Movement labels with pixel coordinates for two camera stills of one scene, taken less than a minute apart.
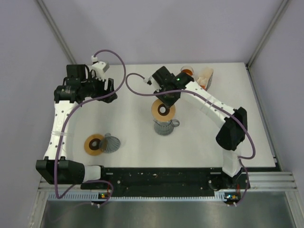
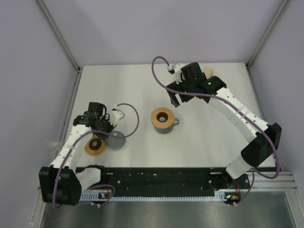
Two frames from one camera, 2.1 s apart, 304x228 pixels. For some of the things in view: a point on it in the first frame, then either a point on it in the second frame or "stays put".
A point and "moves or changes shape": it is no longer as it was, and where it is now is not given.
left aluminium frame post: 57,32 stays put
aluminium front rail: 273,181 stays put
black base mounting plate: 171,179 stays put
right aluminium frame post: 264,38 stays put
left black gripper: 108,99 → 107,119
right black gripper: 168,103 → 176,87
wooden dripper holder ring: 160,111 moves or changes shape
